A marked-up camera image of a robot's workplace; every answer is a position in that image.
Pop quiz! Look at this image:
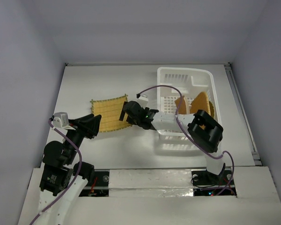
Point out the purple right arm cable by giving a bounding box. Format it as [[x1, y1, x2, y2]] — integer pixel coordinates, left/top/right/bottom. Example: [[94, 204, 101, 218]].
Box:
[[138, 85, 235, 196]]

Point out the white plastic dish rack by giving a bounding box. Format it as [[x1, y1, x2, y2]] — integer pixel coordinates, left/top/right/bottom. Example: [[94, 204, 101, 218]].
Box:
[[157, 67, 222, 124]]

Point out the rounded woven bamboo tray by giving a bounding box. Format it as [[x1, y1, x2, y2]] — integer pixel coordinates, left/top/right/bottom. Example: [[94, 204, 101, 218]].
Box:
[[175, 95, 190, 114]]

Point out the square woven bamboo tray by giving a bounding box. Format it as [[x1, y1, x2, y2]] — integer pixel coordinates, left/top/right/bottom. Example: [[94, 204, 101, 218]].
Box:
[[90, 94, 132, 133]]

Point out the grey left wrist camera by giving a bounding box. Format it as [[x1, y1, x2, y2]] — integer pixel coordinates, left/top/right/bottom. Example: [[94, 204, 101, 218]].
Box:
[[52, 112, 69, 128]]

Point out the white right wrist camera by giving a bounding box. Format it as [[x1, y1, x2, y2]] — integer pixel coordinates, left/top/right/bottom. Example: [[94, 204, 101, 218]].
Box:
[[136, 93, 149, 109]]

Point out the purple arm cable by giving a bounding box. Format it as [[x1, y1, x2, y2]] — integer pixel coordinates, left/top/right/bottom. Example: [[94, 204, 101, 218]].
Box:
[[25, 118, 82, 225], [138, 85, 235, 196]]

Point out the round woven bamboo plate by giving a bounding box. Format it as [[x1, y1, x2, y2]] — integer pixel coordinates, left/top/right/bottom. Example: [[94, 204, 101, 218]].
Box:
[[190, 91, 215, 119]]

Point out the white foam front panel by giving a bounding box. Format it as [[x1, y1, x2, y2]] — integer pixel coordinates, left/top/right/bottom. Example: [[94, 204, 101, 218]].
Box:
[[17, 166, 281, 225]]

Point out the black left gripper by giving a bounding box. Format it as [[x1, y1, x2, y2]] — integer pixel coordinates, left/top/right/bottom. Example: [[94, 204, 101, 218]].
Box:
[[64, 112, 102, 163]]

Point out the aluminium side rail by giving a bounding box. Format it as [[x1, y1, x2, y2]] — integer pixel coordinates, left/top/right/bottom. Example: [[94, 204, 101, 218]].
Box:
[[224, 63, 263, 166]]

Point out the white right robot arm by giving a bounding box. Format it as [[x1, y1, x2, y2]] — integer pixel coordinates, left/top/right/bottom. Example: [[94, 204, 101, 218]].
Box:
[[91, 100, 225, 184]]

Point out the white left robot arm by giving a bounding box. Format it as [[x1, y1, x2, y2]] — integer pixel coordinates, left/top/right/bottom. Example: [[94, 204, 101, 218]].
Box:
[[31, 112, 102, 225]]

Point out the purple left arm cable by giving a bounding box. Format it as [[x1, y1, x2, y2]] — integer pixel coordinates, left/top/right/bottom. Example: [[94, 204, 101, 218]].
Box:
[[25, 118, 82, 225]]

